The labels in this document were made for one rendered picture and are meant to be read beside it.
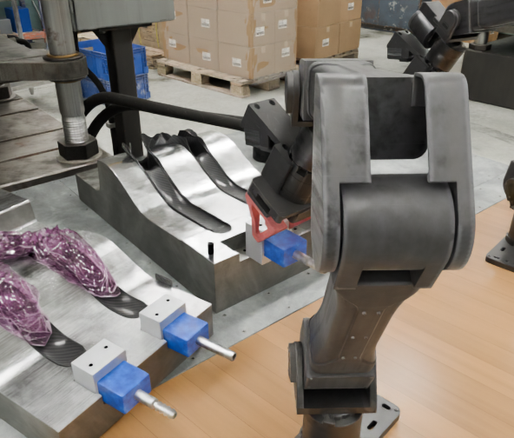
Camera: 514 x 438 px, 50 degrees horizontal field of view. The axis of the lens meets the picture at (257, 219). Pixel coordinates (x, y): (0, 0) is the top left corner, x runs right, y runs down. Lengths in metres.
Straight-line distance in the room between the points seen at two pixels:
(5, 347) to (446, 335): 0.59
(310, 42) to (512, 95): 1.90
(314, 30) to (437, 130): 5.13
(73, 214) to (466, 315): 0.76
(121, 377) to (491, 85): 4.51
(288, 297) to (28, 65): 0.84
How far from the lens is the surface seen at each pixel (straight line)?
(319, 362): 0.53
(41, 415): 0.66
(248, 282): 0.85
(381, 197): 0.33
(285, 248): 0.72
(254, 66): 4.79
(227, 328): 0.81
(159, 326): 0.71
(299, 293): 0.88
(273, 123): 0.68
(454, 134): 0.35
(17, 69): 1.41
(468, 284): 0.97
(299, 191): 0.65
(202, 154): 1.09
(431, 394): 0.75
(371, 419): 0.69
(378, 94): 0.37
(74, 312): 0.78
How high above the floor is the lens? 1.32
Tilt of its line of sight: 28 degrees down
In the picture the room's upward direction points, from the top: straight up
